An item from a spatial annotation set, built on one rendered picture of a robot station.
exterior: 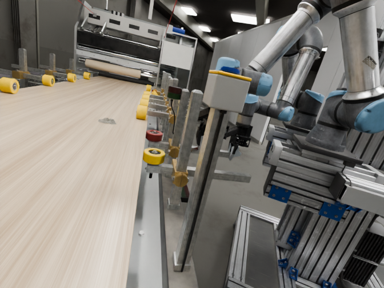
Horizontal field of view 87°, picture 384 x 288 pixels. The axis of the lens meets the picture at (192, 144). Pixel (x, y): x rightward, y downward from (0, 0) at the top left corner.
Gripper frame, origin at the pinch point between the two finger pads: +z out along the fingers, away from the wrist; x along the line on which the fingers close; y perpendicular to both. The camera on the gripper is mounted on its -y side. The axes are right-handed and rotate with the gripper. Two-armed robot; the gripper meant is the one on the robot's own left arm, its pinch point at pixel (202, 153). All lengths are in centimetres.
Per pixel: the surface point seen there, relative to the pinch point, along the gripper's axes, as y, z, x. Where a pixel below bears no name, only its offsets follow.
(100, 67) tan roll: -294, -10, -1
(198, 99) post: 3.0, -20.9, -9.3
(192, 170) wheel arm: 0.7, 7.1, -3.3
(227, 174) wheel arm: 5.7, 6.9, 11.0
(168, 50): -258, -55, 87
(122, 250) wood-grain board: 33, 2, -38
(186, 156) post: 3.2, -0.4, -8.9
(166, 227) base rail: 11.2, 22.5, -16.2
